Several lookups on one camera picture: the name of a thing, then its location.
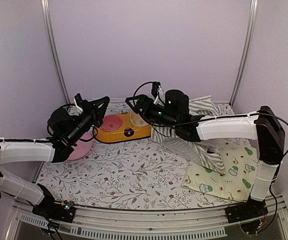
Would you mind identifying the pink round plate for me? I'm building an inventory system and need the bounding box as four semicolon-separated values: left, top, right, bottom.
67;132;92;161

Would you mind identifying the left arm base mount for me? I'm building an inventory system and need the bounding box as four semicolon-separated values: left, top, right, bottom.
32;183;76;223

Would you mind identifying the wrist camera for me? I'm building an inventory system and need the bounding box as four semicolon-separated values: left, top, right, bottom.
151;81;164;105
73;93;88;113

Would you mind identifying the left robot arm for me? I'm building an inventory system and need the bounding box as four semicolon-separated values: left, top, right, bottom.
0;94;110;217

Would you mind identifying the striped fabric pet tent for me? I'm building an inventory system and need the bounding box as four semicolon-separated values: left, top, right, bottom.
151;95;226;175

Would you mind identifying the left aluminium frame post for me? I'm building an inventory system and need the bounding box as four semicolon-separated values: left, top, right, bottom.
40;0;70;104

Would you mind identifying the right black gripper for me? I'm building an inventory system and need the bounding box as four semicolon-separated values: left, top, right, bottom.
125;94;179;130

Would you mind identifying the aluminium frame post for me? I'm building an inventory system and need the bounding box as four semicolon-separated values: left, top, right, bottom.
229;0;259;108
40;0;70;104

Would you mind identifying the pink bowl in feeder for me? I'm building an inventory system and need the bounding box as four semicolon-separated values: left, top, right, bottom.
100;114;122;132

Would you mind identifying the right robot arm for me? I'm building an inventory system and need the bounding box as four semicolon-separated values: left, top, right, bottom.
126;89;285;218

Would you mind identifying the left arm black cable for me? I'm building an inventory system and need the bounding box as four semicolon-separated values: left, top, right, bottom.
46;103;99;141

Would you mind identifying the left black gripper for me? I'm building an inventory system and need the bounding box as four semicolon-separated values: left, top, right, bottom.
67;96;110;145

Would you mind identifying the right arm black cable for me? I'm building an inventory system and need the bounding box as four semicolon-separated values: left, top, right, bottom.
133;81;288;158

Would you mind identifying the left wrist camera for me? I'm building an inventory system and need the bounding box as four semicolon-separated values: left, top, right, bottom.
73;93;88;113

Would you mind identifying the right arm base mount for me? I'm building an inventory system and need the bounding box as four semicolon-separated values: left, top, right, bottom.
225;198;268;235

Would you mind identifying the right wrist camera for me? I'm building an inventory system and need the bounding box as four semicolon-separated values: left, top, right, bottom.
151;81;164;105

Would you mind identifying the yellow double pet feeder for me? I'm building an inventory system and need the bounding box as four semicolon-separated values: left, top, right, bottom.
92;111;151;144

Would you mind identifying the cream bowl in feeder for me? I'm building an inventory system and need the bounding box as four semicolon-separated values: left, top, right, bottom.
129;111;149;128

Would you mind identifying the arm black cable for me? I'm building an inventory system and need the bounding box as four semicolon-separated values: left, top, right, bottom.
133;81;288;158
46;103;99;141

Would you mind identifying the floral table cloth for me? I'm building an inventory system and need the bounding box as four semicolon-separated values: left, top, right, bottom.
37;137;236;211

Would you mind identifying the right aluminium frame post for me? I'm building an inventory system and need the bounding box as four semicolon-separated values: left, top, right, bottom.
229;0;259;108

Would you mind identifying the avocado print cushion mat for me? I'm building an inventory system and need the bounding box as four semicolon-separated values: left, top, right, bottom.
182;138;259;202

